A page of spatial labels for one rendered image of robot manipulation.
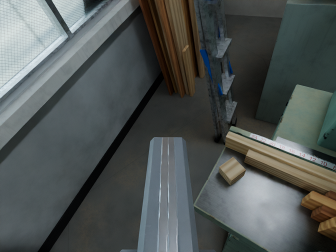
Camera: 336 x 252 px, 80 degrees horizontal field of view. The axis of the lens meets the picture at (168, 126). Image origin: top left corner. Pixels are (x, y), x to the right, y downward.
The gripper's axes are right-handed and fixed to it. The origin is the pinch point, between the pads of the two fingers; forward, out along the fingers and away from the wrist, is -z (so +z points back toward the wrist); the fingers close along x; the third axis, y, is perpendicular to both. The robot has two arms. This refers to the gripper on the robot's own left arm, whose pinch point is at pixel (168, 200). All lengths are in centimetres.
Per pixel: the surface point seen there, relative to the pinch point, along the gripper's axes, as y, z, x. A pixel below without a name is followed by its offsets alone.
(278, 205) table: -33.2, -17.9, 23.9
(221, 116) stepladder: -68, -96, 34
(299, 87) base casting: -28, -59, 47
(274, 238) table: -35.3, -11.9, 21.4
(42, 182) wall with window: -91, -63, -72
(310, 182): -27.4, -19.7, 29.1
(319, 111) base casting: -30, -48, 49
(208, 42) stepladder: -21, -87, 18
